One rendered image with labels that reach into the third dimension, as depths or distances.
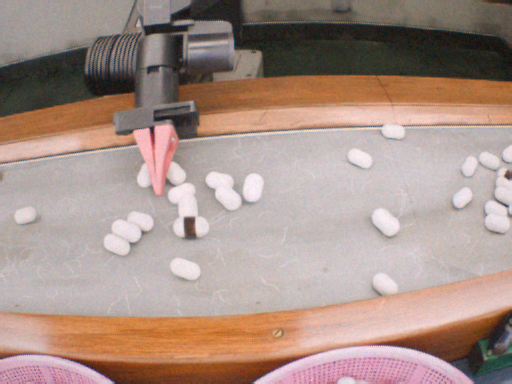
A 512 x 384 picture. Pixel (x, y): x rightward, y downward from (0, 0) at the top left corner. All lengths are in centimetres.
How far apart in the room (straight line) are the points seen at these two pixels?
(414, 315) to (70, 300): 35
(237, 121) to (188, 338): 35
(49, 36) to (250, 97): 223
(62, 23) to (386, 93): 227
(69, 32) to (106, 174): 219
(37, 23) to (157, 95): 230
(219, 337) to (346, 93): 43
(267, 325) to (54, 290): 24
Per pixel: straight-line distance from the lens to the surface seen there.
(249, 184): 59
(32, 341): 50
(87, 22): 277
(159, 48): 63
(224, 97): 73
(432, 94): 79
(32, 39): 291
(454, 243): 58
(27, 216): 64
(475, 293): 51
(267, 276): 52
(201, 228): 55
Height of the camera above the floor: 115
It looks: 42 degrees down
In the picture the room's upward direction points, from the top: 3 degrees counter-clockwise
